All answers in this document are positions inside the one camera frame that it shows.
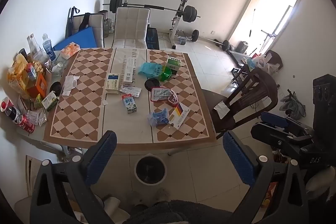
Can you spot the small yellow green box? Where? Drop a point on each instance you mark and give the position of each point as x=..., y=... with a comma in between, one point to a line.
x=39, y=101

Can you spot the teal plastic bag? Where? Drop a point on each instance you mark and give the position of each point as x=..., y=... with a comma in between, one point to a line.
x=149, y=70

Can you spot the clear water jug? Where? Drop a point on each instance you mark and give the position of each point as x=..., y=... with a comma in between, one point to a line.
x=108, y=27

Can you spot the green plastic cup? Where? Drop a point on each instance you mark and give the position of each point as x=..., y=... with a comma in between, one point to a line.
x=165, y=74

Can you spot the green white tea box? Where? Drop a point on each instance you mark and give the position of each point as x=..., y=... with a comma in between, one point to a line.
x=50, y=101

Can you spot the black folded tripod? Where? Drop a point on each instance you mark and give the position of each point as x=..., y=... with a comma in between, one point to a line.
x=71, y=20

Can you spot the green and white box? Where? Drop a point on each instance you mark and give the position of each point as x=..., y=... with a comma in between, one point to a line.
x=173, y=64

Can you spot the red soda can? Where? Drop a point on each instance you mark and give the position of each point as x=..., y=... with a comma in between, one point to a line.
x=25, y=124

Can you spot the white paper roll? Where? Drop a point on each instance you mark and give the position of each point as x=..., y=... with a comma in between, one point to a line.
x=115, y=207

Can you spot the grey round bin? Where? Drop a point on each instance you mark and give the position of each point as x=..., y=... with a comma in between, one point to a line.
x=242, y=47

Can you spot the clear glass bottle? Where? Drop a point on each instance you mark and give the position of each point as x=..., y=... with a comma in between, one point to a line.
x=34, y=45

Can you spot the gold glass bottle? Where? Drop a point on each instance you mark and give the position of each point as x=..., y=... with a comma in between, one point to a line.
x=36, y=66

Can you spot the pile of plastic bags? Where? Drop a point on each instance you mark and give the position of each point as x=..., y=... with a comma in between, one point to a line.
x=262, y=61

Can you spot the silver blister pack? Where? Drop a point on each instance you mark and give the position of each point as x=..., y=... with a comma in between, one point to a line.
x=130, y=90

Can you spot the brown checkered tablecloth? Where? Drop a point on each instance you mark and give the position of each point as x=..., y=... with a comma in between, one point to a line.
x=78, y=98

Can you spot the white box with colour stripes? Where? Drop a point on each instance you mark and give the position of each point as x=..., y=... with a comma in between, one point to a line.
x=179, y=115

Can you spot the silver sachet pile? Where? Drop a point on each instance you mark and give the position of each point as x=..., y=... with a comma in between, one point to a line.
x=38, y=117

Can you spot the black exercise bench pad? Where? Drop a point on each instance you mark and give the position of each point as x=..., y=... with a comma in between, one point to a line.
x=152, y=39

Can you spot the small milk carton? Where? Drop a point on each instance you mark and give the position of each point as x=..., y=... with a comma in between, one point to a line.
x=129, y=103

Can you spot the long white box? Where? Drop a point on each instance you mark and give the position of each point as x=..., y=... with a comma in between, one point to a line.
x=128, y=70

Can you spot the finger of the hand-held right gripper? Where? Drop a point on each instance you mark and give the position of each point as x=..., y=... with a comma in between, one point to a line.
x=265, y=133
x=274, y=119

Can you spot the white medicine box blue label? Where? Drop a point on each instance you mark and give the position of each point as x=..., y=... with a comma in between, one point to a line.
x=113, y=83

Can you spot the water bottle blue label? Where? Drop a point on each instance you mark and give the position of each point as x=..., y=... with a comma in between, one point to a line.
x=48, y=47

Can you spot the orange snack box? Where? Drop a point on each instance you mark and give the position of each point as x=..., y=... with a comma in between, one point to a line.
x=270, y=193

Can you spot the crumpled white tissue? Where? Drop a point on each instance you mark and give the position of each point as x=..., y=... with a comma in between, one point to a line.
x=69, y=85

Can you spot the white waste bin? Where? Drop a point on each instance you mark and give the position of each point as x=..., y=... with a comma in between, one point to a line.
x=151, y=170

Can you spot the person's dark fleece clothing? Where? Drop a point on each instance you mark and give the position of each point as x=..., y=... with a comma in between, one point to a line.
x=170, y=212

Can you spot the white weight rack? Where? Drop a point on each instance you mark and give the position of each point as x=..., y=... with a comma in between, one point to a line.
x=179, y=19

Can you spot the blue plastic wrapper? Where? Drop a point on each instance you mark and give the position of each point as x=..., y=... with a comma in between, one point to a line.
x=158, y=117

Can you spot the dark brown wooden chair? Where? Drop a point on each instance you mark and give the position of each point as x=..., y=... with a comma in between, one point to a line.
x=252, y=90

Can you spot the orange tissue pack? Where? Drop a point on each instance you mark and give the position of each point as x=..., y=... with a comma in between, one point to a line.
x=70, y=50

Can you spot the red edged packet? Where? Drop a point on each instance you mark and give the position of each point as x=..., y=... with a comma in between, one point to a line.
x=162, y=95

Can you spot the yellow snack bag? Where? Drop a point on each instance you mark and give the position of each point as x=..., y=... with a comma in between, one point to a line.
x=17, y=73

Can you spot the grey cloth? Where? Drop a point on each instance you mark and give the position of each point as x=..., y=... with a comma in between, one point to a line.
x=292, y=107

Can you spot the blue foam mat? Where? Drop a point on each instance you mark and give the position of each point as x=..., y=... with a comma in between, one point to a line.
x=78, y=39

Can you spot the clear plastic container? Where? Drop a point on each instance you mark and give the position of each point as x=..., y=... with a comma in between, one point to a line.
x=59, y=68

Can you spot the beige padded chair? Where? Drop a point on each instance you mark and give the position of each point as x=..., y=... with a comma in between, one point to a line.
x=95, y=23
x=131, y=27

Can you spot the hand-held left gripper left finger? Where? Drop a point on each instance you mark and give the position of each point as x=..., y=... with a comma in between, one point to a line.
x=101, y=158

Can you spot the floor barbell black plates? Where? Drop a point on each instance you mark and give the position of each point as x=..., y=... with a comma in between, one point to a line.
x=195, y=35

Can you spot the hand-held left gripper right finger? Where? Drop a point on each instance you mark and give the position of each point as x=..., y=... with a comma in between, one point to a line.
x=240, y=158

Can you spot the black round lid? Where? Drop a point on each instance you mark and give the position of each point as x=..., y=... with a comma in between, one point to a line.
x=55, y=88
x=152, y=83

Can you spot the barbell with black plates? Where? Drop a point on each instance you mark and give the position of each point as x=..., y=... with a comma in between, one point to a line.
x=189, y=13

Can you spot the small blue red carton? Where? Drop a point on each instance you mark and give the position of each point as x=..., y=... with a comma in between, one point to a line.
x=30, y=72

